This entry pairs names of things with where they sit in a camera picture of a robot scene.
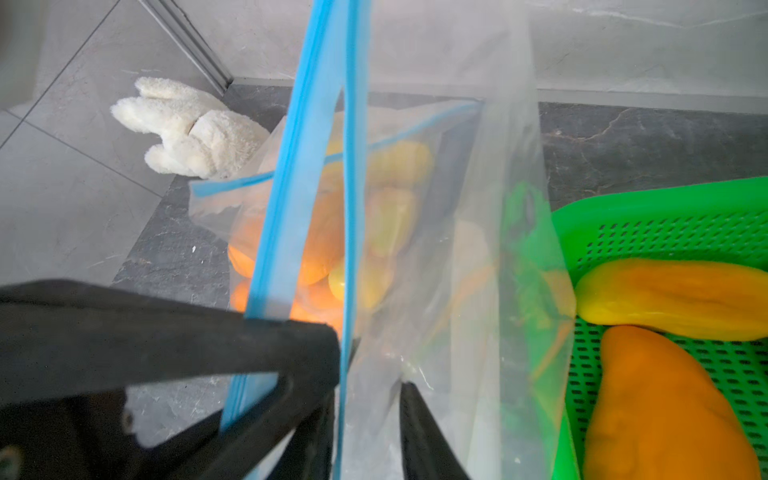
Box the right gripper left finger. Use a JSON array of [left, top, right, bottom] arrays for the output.
[[263, 389, 336, 479]]

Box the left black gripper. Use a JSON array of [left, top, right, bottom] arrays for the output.
[[1, 280, 340, 479]]

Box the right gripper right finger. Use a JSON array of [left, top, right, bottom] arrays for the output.
[[399, 382, 469, 480]]

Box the clear zip-top bag blue zipper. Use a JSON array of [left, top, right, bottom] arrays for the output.
[[189, 100, 479, 332]]

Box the yellow mango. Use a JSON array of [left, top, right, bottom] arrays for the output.
[[366, 141, 434, 186]]

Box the white plush teddy bear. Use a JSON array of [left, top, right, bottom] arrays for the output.
[[110, 77, 270, 181]]

